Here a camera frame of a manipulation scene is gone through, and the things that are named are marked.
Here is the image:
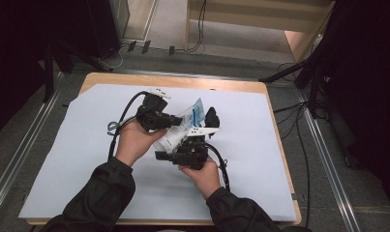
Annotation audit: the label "person's right hand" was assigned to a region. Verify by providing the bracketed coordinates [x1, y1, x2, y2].
[177, 157, 222, 201]

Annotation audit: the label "black curtain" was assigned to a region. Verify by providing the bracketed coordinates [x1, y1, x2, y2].
[312, 0, 390, 211]
[0, 0, 121, 143]

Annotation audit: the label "black hanging cable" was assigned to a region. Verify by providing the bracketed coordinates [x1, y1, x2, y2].
[186, 0, 207, 54]

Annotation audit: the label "right hand-held gripper cable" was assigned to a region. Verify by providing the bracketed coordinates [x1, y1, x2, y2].
[205, 143, 231, 192]

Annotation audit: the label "light blue table mat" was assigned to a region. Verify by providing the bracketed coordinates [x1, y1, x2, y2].
[17, 83, 298, 221]

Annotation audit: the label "wooden shelf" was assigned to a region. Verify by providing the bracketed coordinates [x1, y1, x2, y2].
[185, 0, 336, 62]

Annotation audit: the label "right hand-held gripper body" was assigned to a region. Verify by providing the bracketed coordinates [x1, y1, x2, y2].
[176, 127, 222, 171]

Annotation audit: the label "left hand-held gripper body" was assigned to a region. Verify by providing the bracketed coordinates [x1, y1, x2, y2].
[136, 88, 172, 132]

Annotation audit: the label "person's left hand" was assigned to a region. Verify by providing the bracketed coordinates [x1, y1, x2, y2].
[114, 119, 168, 168]

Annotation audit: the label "left hand-held gripper cable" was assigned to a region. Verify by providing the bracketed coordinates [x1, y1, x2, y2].
[106, 91, 150, 162]

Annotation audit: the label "black stand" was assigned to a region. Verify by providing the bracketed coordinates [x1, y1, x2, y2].
[42, 38, 113, 102]
[258, 57, 326, 119]

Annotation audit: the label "black floor cables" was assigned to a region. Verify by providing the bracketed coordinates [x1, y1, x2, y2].
[273, 101, 313, 223]

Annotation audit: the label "metal floor rail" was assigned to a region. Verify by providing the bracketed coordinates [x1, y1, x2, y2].
[0, 72, 66, 223]
[297, 90, 361, 232]

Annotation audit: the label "hand-held gripper cable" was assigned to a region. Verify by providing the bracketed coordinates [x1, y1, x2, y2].
[106, 91, 150, 162]
[205, 143, 231, 192]

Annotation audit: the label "white floor cable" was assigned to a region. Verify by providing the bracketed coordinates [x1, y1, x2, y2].
[97, 44, 129, 70]

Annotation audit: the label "blue and white pouch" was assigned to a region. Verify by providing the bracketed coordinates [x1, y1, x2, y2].
[153, 98, 206, 154]

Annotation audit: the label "wooden table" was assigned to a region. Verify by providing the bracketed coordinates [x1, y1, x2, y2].
[25, 72, 303, 226]

